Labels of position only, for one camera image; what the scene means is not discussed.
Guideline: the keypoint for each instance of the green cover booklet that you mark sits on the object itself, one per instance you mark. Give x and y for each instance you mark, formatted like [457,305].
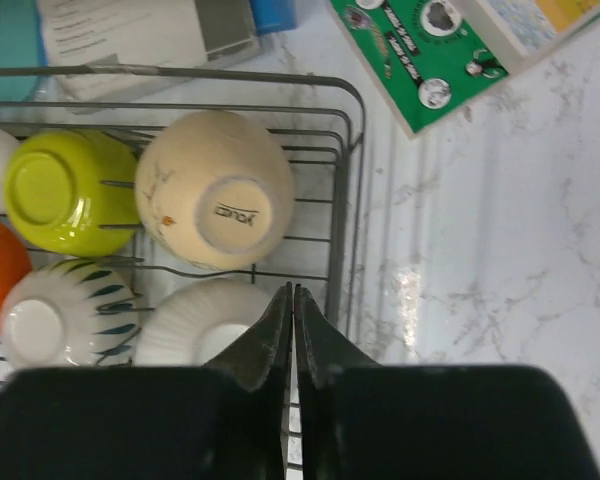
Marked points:
[424,56]

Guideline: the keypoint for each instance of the grey wire dish rack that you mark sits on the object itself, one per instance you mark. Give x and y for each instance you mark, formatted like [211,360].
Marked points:
[318,252]

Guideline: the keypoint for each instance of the beige bird pattern bowl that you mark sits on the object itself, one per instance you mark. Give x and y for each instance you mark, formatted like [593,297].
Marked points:
[216,190]

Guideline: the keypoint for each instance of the teal folder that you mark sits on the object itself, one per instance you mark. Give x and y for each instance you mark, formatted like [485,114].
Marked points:
[20,47]

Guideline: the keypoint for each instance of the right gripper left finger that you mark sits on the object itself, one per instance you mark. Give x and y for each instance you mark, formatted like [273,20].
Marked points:
[222,420]

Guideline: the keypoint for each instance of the lime green bowl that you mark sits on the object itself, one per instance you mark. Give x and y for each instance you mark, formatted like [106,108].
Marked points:
[70,192]

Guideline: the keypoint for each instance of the white teal leaf bowl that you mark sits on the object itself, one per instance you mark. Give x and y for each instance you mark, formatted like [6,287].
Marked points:
[70,313]

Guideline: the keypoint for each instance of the yellow cover paperback book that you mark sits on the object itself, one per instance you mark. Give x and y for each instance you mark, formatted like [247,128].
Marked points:
[520,33]

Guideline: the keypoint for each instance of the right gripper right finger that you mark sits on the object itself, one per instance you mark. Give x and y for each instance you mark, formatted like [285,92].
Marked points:
[363,420]

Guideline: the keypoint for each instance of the white grey manual booklet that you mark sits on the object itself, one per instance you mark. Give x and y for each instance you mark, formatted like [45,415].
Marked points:
[180,34]

